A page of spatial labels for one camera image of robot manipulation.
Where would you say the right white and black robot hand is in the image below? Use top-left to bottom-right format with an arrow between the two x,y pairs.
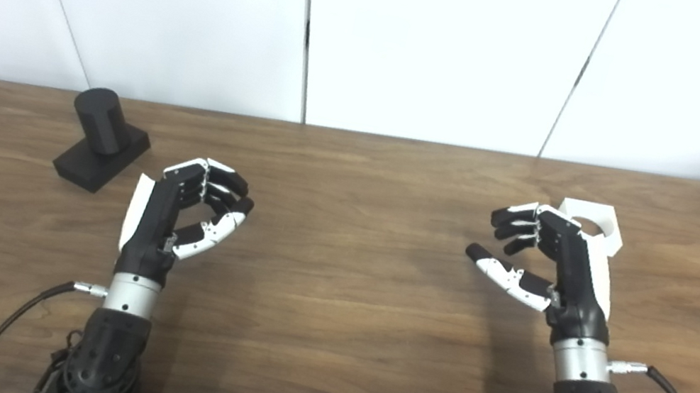
452,192 -> 632,354

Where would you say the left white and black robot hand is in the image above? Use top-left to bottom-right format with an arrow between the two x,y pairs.
111,145 -> 261,300

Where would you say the white square piece with hole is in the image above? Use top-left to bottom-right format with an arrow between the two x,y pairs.
552,197 -> 629,259

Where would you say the black peg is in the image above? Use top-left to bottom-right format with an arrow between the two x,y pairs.
49,82 -> 160,202

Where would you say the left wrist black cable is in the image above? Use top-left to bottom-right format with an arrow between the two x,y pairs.
0,267 -> 110,393

